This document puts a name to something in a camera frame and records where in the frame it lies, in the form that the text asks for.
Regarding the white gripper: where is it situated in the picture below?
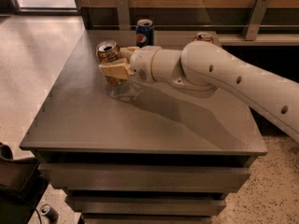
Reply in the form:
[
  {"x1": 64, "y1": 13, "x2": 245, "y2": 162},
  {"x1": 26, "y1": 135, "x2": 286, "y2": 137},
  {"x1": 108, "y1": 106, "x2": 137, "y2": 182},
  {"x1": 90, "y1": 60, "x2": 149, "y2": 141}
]
[{"x1": 99, "y1": 46, "x2": 161, "y2": 83}]

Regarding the orange gold soda can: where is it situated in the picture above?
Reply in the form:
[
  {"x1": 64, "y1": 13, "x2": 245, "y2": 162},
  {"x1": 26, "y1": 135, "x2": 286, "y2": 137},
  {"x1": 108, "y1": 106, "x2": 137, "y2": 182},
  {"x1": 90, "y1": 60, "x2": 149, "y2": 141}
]
[{"x1": 95, "y1": 40, "x2": 125, "y2": 87}]

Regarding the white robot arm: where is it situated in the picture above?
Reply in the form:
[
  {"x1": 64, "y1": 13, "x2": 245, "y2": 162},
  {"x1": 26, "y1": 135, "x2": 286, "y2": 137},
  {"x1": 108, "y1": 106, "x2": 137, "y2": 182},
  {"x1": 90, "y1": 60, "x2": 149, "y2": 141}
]
[{"x1": 96, "y1": 40, "x2": 299, "y2": 141}]

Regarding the blue Pepsi can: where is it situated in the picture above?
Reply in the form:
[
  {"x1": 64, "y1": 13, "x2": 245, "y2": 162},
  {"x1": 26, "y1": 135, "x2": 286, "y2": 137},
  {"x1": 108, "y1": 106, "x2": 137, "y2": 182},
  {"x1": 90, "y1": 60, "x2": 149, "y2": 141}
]
[{"x1": 135, "y1": 19, "x2": 153, "y2": 48}]

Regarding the red Coca-Cola can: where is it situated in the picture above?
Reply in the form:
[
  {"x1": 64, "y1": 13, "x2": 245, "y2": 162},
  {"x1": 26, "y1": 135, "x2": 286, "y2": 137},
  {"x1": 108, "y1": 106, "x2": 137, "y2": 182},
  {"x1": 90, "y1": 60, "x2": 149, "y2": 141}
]
[{"x1": 193, "y1": 32, "x2": 214, "y2": 43}]

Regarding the can on floor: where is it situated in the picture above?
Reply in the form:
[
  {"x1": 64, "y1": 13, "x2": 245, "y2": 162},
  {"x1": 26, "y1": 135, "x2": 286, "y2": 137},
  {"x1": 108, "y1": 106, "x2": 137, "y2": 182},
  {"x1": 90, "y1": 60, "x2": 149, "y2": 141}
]
[{"x1": 40, "y1": 204, "x2": 59, "y2": 221}]

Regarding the grey drawer cabinet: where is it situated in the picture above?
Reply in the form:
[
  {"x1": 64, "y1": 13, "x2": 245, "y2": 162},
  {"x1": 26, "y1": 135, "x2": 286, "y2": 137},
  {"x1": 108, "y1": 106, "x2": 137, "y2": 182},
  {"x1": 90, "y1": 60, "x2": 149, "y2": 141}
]
[{"x1": 21, "y1": 31, "x2": 266, "y2": 224}]

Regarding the dark bag on floor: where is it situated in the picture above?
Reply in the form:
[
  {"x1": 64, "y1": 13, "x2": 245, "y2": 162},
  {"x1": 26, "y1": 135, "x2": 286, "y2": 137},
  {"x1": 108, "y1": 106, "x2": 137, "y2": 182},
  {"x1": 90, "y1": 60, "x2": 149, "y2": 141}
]
[{"x1": 0, "y1": 143, "x2": 48, "y2": 224}]

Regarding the left metal wall bracket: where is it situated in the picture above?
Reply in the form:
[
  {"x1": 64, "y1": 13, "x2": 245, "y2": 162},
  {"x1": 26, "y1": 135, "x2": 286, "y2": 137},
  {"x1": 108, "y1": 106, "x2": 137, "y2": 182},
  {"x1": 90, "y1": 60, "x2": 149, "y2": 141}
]
[{"x1": 116, "y1": 0, "x2": 130, "y2": 30}]

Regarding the metal wall bracket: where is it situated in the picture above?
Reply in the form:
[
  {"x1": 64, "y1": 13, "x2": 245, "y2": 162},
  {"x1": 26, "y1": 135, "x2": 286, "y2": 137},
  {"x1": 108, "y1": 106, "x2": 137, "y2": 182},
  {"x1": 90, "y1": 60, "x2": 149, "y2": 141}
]
[
  {"x1": 116, "y1": 0, "x2": 130, "y2": 30},
  {"x1": 242, "y1": 0, "x2": 270, "y2": 41}
]

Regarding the right metal wall bracket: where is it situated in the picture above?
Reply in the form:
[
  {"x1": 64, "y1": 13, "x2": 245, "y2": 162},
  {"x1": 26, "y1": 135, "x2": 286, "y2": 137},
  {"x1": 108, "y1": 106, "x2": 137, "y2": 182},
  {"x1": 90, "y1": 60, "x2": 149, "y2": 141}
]
[{"x1": 242, "y1": 0, "x2": 270, "y2": 41}]

